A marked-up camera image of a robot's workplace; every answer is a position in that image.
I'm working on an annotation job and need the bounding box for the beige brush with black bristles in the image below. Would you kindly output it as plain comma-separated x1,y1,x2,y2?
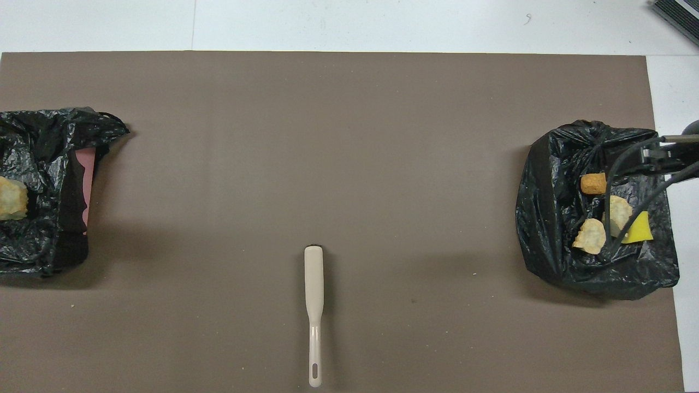
304,245,325,389

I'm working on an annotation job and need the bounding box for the brown cork-like bread piece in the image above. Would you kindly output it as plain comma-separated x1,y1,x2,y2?
580,172,608,196

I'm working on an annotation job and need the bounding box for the orange striped bread piece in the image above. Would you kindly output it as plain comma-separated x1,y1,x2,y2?
571,218,608,255

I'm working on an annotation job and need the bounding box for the pale cream scrap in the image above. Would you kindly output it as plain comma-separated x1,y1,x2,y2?
607,195,633,239

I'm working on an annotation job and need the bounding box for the small yellow sponge piece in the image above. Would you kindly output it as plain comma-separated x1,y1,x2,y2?
621,211,654,245

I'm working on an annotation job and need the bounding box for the black plastic trash bag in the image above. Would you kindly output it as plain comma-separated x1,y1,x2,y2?
0,107,131,277
515,120,681,301

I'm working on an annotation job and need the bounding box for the pink bin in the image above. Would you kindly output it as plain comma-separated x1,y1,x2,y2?
74,148,97,235

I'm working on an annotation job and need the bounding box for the brown paper table mat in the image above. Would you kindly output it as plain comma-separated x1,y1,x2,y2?
0,51,686,393

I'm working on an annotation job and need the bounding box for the dark grey ribbed object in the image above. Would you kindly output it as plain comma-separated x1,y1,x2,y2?
649,0,699,48

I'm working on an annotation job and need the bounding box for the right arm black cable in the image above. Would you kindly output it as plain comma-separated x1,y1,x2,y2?
601,134,699,257

